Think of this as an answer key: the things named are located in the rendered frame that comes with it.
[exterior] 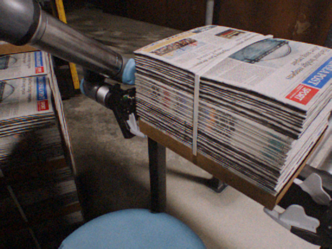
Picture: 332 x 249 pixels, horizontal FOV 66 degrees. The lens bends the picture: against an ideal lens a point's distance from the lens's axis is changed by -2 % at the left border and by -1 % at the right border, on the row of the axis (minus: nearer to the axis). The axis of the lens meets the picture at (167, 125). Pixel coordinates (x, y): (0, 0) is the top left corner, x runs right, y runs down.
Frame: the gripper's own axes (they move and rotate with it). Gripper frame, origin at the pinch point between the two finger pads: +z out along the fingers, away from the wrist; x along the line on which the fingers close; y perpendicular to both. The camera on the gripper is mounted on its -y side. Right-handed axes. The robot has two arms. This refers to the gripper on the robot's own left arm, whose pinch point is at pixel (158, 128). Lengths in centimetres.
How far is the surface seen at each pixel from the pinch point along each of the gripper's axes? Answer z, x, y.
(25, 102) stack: -34.9, -21.6, 4.1
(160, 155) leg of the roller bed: -8.9, 9.5, -21.2
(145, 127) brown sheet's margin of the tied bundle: 1.0, -5.5, 3.9
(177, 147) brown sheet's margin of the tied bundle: 11.9, -5.5, 3.3
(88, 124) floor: -127, 42, -79
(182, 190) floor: -24, 42, -79
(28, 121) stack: -27.5, -24.6, 2.0
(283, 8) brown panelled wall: -95, 323, -21
